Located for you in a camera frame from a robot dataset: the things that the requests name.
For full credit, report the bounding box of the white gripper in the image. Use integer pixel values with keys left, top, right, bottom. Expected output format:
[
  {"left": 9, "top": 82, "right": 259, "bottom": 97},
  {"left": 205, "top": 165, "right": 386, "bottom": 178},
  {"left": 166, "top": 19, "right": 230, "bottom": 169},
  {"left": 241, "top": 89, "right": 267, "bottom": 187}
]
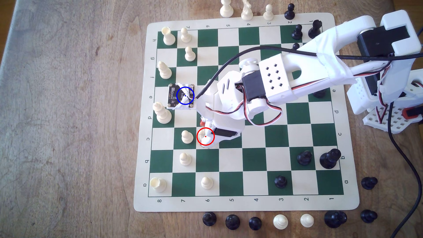
[{"left": 198, "top": 71, "right": 247, "bottom": 149}]

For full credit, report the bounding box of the green white chess mat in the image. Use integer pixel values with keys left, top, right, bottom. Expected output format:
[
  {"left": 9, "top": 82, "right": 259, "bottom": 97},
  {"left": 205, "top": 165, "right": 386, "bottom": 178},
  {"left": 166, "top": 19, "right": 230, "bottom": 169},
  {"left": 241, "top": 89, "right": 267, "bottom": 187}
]
[{"left": 133, "top": 13, "right": 360, "bottom": 213}]

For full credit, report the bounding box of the large black chess piece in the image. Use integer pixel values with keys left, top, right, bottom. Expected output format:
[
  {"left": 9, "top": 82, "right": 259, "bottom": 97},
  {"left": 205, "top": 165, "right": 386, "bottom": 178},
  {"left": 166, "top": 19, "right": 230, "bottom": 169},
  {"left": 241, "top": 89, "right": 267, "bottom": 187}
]
[{"left": 324, "top": 210, "right": 348, "bottom": 229}]

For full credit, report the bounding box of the white king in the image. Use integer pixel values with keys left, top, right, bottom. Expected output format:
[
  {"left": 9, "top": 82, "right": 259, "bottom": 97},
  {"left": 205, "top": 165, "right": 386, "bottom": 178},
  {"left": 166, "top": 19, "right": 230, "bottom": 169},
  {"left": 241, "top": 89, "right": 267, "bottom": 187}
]
[{"left": 152, "top": 102, "right": 173, "bottom": 125}]

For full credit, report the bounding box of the white rook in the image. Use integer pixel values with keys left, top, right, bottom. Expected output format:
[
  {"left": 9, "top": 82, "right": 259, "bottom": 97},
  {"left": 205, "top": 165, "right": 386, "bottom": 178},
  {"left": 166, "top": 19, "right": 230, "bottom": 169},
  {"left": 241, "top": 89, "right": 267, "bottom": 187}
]
[
  {"left": 161, "top": 26, "right": 176, "bottom": 46},
  {"left": 220, "top": 0, "right": 234, "bottom": 18},
  {"left": 150, "top": 177, "right": 167, "bottom": 193}
]

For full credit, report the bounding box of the white bishop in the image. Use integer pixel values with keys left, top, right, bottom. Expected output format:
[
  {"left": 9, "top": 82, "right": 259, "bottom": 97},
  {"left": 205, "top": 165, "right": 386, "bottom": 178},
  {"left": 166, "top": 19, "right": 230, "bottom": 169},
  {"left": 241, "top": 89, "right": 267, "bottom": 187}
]
[{"left": 157, "top": 61, "right": 173, "bottom": 80}]

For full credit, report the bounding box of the white knight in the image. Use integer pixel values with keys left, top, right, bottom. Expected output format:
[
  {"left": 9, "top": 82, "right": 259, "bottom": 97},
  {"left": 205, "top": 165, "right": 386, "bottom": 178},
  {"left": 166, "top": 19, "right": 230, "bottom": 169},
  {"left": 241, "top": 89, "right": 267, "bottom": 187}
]
[{"left": 241, "top": 0, "right": 254, "bottom": 21}]

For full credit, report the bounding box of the black rook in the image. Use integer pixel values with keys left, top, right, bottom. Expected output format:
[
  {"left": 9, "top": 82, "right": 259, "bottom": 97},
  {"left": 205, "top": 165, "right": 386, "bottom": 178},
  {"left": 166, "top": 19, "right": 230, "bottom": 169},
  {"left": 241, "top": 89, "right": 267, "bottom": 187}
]
[{"left": 308, "top": 19, "right": 323, "bottom": 39}]

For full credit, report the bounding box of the orange black clamp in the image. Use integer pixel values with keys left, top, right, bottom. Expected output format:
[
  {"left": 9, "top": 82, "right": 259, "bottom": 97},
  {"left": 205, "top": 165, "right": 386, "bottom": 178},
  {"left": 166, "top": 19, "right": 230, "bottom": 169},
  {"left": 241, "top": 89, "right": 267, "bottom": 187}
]
[{"left": 403, "top": 106, "right": 423, "bottom": 121}]

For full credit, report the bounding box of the black camera board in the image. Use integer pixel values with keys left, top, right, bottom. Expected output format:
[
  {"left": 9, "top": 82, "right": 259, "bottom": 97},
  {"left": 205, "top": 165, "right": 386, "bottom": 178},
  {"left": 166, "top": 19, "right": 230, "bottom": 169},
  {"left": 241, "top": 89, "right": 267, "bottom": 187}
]
[{"left": 167, "top": 83, "right": 196, "bottom": 110}]

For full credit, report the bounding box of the red black servo wire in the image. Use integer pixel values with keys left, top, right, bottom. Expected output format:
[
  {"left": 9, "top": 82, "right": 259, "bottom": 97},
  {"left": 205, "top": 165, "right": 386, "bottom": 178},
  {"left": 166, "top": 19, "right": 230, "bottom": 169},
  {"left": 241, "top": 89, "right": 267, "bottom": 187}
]
[{"left": 239, "top": 102, "right": 285, "bottom": 127}]

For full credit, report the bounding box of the black camera cable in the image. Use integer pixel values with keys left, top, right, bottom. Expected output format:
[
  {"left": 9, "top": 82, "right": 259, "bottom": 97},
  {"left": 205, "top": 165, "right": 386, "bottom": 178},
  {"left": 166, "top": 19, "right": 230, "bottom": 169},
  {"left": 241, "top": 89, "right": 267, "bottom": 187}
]
[{"left": 193, "top": 46, "right": 423, "bottom": 238}]

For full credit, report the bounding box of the white perforated base plate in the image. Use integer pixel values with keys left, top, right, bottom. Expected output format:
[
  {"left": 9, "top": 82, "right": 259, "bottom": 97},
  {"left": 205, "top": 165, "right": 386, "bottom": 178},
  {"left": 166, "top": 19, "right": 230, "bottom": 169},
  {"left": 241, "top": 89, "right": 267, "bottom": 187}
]
[{"left": 363, "top": 105, "right": 423, "bottom": 134}]

